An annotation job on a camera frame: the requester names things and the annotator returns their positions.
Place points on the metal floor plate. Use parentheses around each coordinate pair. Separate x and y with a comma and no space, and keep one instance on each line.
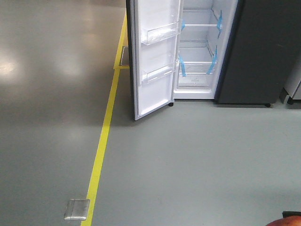
(77,209)
(124,60)

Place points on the dark fridge body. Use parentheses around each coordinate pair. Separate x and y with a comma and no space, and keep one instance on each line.
(257,50)

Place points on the clear door bin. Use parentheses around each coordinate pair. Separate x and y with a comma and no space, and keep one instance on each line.
(159,73)
(152,36)

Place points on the clear middle door bin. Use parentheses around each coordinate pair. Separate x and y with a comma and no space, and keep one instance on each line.
(152,36)

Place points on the metal floor plate far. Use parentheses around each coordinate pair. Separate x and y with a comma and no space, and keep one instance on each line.
(124,60)

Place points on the clear lower door bin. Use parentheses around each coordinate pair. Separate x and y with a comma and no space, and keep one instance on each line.
(159,73)

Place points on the blue tape strip lower right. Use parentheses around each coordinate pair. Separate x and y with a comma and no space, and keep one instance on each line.
(213,63)

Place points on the blue tape strip middle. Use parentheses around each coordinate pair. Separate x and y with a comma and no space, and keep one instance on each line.
(219,24)

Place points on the blue tape strip lower left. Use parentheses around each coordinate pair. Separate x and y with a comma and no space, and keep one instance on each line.
(182,64)

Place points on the white fridge door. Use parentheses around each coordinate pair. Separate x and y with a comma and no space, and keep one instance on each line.
(149,14)

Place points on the clear crisper drawer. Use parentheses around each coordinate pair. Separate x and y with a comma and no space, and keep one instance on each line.
(196,76)

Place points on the blue tape strip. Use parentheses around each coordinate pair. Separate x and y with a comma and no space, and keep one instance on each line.
(213,63)
(182,64)
(219,24)

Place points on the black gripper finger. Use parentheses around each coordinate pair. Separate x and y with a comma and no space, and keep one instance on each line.
(291,213)

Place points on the metal floor plate near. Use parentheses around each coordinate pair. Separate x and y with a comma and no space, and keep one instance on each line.
(77,209)

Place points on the red yellow apple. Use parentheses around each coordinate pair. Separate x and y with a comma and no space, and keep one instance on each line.
(288,221)

